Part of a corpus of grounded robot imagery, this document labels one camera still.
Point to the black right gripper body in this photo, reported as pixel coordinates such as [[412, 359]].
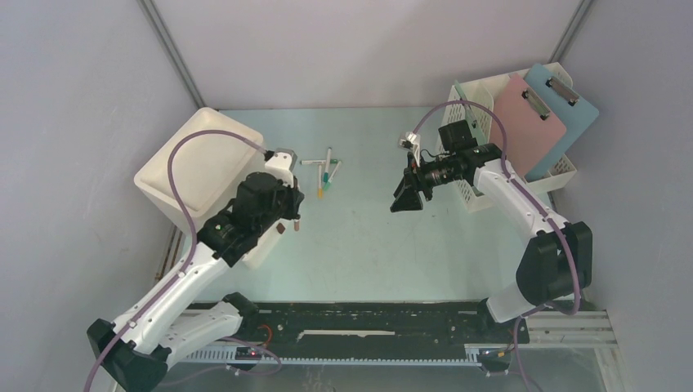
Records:
[[435, 172]]

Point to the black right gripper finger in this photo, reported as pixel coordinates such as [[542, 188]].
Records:
[[410, 173], [406, 198]]

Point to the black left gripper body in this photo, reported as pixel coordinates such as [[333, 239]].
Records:
[[284, 207]]

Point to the white marker yellow cap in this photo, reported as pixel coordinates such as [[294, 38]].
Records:
[[320, 181]]

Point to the white marker teal tip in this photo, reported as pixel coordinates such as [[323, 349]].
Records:
[[328, 161]]

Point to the white drawer cabinet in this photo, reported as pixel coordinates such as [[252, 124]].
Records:
[[206, 170]]

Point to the green clipboard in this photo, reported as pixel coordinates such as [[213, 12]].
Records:
[[469, 113]]

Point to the white marker green tip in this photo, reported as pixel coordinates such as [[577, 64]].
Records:
[[329, 179]]

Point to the pink clipboard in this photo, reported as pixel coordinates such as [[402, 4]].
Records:
[[531, 128]]

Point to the blue clipboard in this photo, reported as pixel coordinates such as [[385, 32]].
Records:
[[575, 112]]

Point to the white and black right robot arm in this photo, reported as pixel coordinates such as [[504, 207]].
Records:
[[557, 260]]

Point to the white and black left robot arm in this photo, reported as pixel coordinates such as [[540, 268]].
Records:
[[140, 346]]

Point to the white marker green cap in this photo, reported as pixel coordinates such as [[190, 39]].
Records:
[[318, 162]]

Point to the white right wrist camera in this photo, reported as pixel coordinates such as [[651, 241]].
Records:
[[411, 141]]

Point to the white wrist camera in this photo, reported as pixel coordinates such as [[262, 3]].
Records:
[[280, 164], [411, 141]]

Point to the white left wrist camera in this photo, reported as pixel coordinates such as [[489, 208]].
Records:
[[280, 164]]

